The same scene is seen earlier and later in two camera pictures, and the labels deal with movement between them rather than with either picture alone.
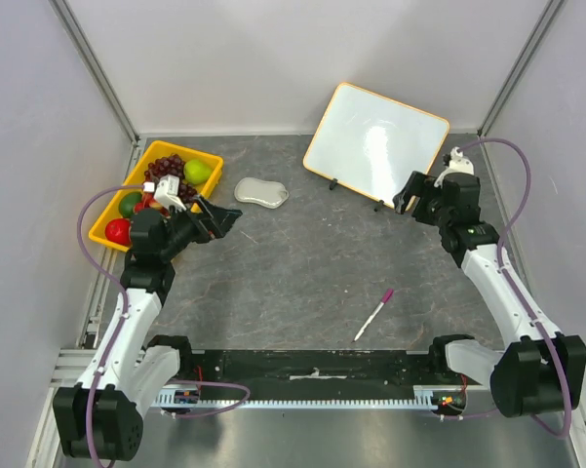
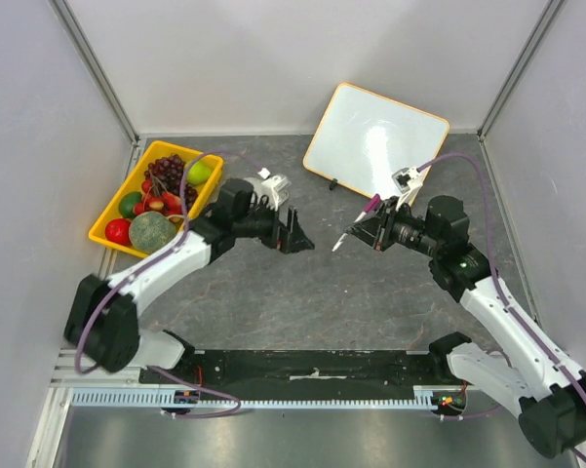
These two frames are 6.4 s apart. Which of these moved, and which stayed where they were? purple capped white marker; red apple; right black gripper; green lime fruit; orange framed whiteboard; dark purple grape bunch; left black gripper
Moved: right black gripper; left black gripper; purple capped white marker
Stayed: red apple; dark purple grape bunch; green lime fruit; orange framed whiteboard
